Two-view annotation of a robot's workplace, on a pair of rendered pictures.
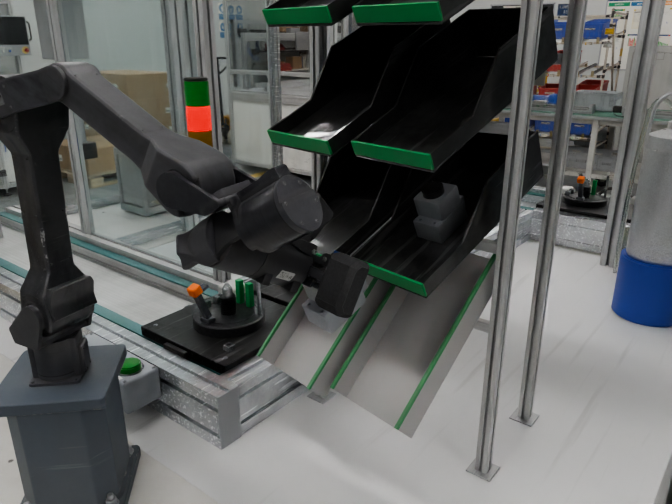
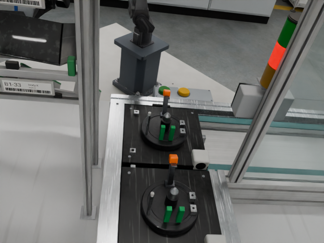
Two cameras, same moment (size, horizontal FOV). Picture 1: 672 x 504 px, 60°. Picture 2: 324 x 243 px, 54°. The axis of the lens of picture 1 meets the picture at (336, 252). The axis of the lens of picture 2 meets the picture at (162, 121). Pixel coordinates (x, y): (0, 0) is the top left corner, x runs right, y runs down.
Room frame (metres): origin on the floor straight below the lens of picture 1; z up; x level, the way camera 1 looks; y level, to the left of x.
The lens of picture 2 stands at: (1.48, -0.31, 1.64)
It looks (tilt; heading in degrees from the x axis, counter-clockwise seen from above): 43 degrees down; 131
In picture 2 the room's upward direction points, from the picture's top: 11 degrees clockwise
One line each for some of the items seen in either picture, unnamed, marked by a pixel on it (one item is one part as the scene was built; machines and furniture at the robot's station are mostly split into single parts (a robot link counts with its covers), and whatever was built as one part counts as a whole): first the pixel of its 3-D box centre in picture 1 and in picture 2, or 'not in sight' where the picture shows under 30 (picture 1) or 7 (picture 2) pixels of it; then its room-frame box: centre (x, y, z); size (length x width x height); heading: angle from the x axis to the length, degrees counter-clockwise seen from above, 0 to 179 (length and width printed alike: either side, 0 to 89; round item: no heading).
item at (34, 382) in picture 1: (59, 353); (142, 34); (0.70, 0.38, 1.09); 0.07 x 0.07 x 0.06; 8
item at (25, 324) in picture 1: (54, 313); (143, 19); (0.70, 0.37, 1.15); 0.09 x 0.07 x 0.06; 152
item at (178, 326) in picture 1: (229, 325); (163, 135); (1.04, 0.21, 0.96); 0.24 x 0.24 x 0.02; 52
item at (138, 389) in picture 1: (108, 370); (182, 99); (0.92, 0.41, 0.93); 0.21 x 0.07 x 0.06; 52
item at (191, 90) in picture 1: (196, 93); (294, 33); (1.25, 0.29, 1.38); 0.05 x 0.05 x 0.05
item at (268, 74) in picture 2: (200, 142); (275, 75); (1.25, 0.29, 1.28); 0.05 x 0.05 x 0.05
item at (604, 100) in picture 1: (597, 100); not in sight; (5.91, -2.56, 0.90); 0.40 x 0.31 x 0.17; 53
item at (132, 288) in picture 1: (150, 304); (253, 157); (1.24, 0.43, 0.91); 0.84 x 0.28 x 0.10; 52
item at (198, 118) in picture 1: (198, 118); (284, 55); (1.25, 0.29, 1.33); 0.05 x 0.05 x 0.05
